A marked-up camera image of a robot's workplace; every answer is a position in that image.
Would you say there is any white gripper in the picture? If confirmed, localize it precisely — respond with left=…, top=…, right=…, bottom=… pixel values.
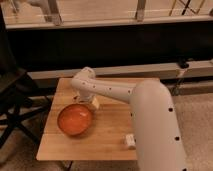
left=79, top=90, right=100, bottom=110

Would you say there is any orange bowl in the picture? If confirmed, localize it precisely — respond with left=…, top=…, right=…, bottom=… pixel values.
left=57, top=104, right=92, bottom=136

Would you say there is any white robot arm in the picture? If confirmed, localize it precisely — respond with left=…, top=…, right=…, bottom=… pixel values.
left=71, top=67, right=187, bottom=171

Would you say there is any wooden folding table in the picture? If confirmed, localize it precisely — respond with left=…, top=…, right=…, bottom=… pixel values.
left=35, top=77, right=161, bottom=171

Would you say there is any white plastic bottle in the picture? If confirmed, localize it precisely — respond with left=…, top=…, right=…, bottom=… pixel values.
left=125, top=134, right=136, bottom=149

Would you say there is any black office chair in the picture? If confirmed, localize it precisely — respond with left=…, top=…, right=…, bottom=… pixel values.
left=0, top=7, right=51, bottom=149

